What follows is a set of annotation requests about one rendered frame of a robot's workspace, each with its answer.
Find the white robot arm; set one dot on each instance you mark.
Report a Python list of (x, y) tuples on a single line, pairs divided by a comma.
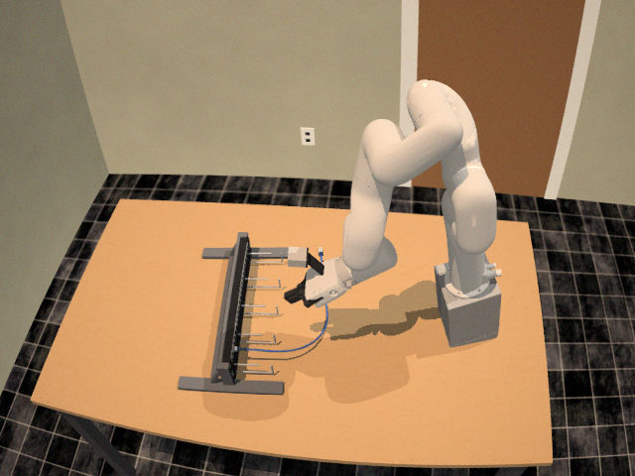
[(469, 203)]

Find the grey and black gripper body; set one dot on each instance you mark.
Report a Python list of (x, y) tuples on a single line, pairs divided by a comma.
[(328, 285)]

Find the dark grey patch panel rack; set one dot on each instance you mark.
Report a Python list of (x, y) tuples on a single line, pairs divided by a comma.
[(232, 310)]

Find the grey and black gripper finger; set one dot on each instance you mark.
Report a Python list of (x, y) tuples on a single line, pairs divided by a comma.
[(300, 295), (300, 286)]

